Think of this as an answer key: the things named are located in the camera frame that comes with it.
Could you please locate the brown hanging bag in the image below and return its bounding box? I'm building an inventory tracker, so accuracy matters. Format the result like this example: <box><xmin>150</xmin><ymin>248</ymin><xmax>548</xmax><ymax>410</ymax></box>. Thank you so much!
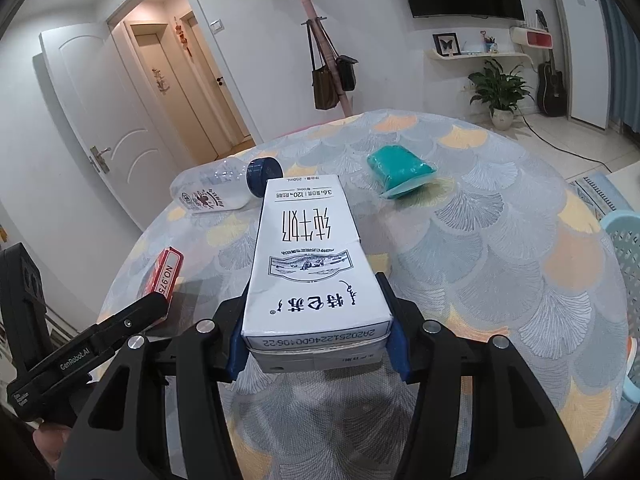
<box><xmin>312</xmin><ymin>20</ymin><xmax>342</xmax><ymax>110</ymax></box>

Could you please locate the green potted plant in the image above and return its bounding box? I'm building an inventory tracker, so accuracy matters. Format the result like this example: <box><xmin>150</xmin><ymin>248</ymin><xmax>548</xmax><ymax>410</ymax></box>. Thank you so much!
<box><xmin>467</xmin><ymin>57</ymin><xmax>536</xmax><ymax>132</ymax></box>

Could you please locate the red white box shelf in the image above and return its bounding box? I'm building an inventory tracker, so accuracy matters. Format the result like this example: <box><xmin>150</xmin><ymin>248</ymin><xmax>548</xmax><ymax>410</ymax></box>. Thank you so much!
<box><xmin>510</xmin><ymin>26</ymin><xmax>554</xmax><ymax>49</ymax></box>

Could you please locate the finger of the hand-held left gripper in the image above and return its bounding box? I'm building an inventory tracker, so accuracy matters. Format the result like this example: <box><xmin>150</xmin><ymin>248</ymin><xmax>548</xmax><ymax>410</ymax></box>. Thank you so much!
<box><xmin>95</xmin><ymin>292</ymin><xmax>170</xmax><ymax>346</ymax></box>

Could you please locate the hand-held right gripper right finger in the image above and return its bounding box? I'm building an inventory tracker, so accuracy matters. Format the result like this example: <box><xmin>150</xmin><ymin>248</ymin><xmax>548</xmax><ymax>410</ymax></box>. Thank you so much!
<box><xmin>375</xmin><ymin>272</ymin><xmax>586</xmax><ymax>480</ymax></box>

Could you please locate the white coffee table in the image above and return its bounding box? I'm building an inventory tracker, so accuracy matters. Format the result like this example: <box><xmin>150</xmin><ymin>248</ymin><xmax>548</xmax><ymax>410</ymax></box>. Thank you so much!
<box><xmin>607</xmin><ymin>160</ymin><xmax>640</xmax><ymax>210</ymax></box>

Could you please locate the black guitar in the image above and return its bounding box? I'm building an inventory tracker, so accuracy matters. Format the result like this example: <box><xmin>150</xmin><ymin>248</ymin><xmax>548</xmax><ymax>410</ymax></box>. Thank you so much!
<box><xmin>535</xmin><ymin>9</ymin><xmax>567</xmax><ymax>117</ymax></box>

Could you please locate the blue patterned rug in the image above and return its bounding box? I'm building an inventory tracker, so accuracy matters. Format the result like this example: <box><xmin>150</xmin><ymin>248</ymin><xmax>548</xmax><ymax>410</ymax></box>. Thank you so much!
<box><xmin>567</xmin><ymin>170</ymin><xmax>632</xmax><ymax>222</ymax></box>

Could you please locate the teal plastic basket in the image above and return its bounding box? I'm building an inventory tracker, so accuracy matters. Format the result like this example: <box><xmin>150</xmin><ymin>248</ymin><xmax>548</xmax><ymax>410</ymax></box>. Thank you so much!
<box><xmin>602</xmin><ymin>210</ymin><xmax>640</xmax><ymax>307</ymax></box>

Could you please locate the black picture frame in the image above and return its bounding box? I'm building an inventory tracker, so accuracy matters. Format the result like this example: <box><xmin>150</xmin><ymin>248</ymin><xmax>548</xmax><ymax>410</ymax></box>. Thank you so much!
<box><xmin>432</xmin><ymin>33</ymin><xmax>461</xmax><ymax>57</ymax></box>

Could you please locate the teal packet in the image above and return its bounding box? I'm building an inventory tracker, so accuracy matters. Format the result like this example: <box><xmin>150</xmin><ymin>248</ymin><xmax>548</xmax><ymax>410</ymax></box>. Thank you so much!
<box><xmin>366</xmin><ymin>145</ymin><xmax>436</xmax><ymax>199</ymax></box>

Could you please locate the black hanging bag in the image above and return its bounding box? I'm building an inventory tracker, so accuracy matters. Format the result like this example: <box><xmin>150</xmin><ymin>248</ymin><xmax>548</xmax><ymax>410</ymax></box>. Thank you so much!
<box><xmin>335</xmin><ymin>55</ymin><xmax>359</xmax><ymax>92</ymax></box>

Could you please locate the clear bottle blue cap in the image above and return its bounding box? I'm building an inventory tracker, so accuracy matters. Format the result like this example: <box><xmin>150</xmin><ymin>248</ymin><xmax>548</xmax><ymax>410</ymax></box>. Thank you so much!
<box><xmin>170</xmin><ymin>156</ymin><xmax>282</xmax><ymax>215</ymax></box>

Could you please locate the person's left hand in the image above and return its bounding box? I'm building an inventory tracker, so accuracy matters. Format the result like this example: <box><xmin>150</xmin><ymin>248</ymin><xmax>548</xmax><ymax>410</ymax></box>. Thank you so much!
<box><xmin>35</xmin><ymin>422</ymin><xmax>76</xmax><ymax>472</ymax></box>

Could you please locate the blue white milk carton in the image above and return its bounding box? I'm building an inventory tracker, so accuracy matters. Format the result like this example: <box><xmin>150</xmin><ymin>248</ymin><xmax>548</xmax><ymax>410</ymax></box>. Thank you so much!
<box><xmin>241</xmin><ymin>174</ymin><xmax>394</xmax><ymax>375</ymax></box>

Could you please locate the wooden hallway door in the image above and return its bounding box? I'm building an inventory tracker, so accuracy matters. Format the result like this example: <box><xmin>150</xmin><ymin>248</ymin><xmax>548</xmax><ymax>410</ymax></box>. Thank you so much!
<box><xmin>181</xmin><ymin>10</ymin><xmax>254</xmax><ymax>147</ymax></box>

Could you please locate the metal door handle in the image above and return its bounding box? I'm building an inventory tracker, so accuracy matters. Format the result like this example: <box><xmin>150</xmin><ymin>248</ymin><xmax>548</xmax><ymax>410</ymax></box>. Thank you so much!
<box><xmin>90</xmin><ymin>146</ymin><xmax>112</xmax><ymax>175</ymax></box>

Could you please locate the white door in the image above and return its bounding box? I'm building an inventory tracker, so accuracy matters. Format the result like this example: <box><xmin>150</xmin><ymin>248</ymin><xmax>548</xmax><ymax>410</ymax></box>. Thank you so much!
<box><xmin>40</xmin><ymin>20</ymin><xmax>182</xmax><ymax>232</ymax></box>

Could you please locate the white refrigerator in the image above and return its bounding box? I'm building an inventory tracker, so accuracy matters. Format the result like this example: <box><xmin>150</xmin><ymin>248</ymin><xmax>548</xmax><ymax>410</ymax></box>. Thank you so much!
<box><xmin>545</xmin><ymin>0</ymin><xmax>614</xmax><ymax>129</ymax></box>

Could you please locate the pink coat rack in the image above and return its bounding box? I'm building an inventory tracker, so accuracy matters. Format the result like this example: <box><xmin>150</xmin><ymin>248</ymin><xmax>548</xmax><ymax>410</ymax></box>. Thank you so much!
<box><xmin>285</xmin><ymin>0</ymin><xmax>359</xmax><ymax>117</ymax></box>

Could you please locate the short wavy white shelf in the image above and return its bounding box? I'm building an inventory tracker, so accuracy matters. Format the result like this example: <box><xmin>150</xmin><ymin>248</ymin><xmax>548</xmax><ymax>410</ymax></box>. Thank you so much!
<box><xmin>427</xmin><ymin>50</ymin><xmax>534</xmax><ymax>62</ymax></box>

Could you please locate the red hanging ornament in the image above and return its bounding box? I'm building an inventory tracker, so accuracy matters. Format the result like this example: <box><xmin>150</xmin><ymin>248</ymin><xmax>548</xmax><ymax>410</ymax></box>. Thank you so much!
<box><xmin>172</xmin><ymin>16</ymin><xmax>189</xmax><ymax>57</ymax></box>

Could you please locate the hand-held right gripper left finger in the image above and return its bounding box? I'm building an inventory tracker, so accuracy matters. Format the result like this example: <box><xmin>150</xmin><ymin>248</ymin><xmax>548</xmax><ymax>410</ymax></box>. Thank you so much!
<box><xmin>55</xmin><ymin>272</ymin><xmax>251</xmax><ymax>480</ymax></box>

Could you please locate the floor cable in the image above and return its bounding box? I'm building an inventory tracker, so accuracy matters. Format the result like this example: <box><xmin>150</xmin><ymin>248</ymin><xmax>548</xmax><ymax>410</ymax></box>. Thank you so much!
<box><xmin>520</xmin><ymin>114</ymin><xmax>622</xmax><ymax>167</ymax></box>

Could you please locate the small red box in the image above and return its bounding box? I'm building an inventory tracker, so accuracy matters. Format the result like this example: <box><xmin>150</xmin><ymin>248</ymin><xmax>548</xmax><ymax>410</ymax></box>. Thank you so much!
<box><xmin>145</xmin><ymin>246</ymin><xmax>182</xmax><ymax>313</ymax></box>

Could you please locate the blue curtain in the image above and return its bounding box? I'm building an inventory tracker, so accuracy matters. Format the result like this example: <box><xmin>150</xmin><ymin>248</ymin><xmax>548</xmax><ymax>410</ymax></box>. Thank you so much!
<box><xmin>597</xmin><ymin>0</ymin><xmax>640</xmax><ymax>136</ymax></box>

